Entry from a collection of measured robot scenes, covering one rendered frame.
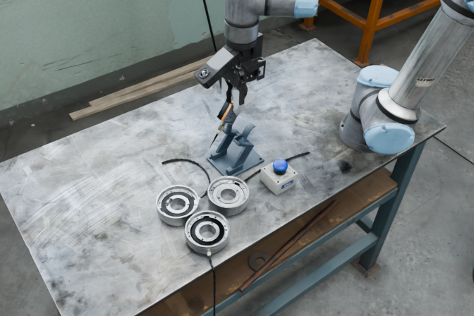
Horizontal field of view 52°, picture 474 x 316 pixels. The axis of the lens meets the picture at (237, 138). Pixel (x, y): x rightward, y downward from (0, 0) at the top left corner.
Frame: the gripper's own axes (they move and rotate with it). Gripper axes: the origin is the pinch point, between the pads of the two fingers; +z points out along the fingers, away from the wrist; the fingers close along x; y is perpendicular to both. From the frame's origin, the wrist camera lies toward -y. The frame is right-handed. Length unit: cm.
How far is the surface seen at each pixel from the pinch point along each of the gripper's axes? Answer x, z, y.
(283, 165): -14.2, 12.6, 6.7
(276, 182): -15.7, 15.5, 3.2
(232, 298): -21, 47, -14
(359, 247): -21, 76, 47
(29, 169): 29, 20, -45
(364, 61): 80, 98, 170
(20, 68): 150, 68, -18
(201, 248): -20.2, 16.6, -23.2
